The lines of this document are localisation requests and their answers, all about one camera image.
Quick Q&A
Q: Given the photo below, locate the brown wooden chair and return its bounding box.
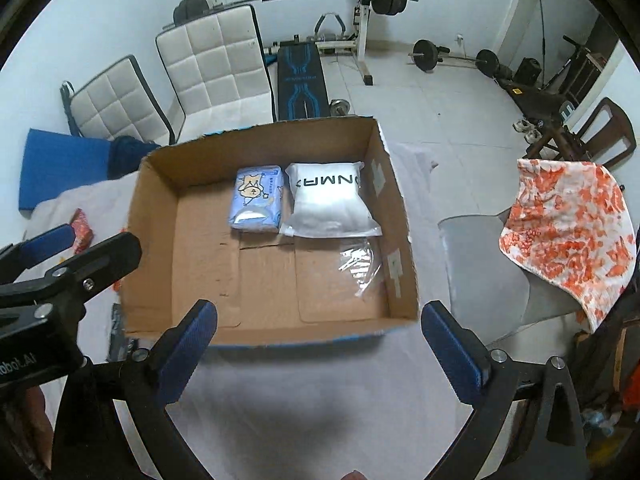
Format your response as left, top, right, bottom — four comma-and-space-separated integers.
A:
525, 98, 637, 169

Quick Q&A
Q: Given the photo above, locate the white quilted chair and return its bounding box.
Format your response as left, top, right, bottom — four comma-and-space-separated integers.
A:
60, 55, 176, 145
155, 4, 276, 142

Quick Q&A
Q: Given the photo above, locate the black foil packet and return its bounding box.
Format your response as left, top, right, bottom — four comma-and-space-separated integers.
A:
106, 304, 139, 362

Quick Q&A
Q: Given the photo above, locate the open cardboard box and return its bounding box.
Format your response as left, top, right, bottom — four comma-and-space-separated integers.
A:
120, 116, 419, 347

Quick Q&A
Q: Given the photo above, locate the white quilted chair left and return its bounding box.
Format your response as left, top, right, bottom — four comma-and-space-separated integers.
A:
60, 55, 176, 145

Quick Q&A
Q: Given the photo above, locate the grey table cloth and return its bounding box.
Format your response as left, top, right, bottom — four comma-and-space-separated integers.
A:
24, 143, 471, 479

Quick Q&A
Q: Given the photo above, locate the dark blue cloth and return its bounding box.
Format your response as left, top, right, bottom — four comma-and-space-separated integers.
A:
107, 136, 160, 180

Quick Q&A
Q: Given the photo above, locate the white barbell rack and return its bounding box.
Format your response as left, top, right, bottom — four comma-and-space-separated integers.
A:
209, 0, 374, 87

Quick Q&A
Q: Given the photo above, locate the grey plastic chair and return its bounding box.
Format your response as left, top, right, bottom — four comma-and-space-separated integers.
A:
438, 209, 580, 346

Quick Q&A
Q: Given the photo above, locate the orange white patterned cloth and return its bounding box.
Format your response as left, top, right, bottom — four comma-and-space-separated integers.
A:
498, 158, 637, 332

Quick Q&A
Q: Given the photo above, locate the white quilted chair right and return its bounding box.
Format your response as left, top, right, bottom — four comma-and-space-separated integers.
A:
155, 4, 276, 142

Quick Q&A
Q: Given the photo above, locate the floor barbell with plates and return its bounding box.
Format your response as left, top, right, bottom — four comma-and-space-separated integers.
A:
408, 39, 500, 78

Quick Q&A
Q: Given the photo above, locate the black blue weight bench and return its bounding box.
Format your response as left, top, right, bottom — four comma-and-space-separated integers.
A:
277, 42, 330, 122

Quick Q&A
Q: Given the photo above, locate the dark red snack packet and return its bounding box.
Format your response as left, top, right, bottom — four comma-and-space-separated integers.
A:
70, 208, 94, 255

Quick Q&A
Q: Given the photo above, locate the light blue tissue pack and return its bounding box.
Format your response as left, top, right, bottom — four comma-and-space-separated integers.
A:
228, 166, 284, 233

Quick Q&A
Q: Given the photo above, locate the blue foam cushion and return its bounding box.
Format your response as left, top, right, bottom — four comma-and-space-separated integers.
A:
18, 129, 111, 214

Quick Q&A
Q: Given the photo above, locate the white soft pouch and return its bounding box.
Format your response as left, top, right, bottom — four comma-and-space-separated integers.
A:
280, 162, 382, 240

